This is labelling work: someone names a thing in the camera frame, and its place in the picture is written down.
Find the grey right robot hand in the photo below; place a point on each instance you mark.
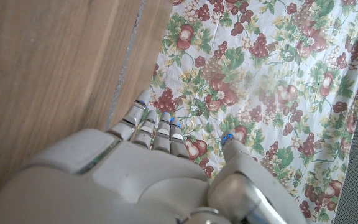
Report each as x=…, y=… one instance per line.
x=129, y=180

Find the fruit print backdrop cloth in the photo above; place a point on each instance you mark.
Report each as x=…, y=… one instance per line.
x=259, y=77

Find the grey tape outline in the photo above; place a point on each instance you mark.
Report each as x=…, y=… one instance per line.
x=126, y=62

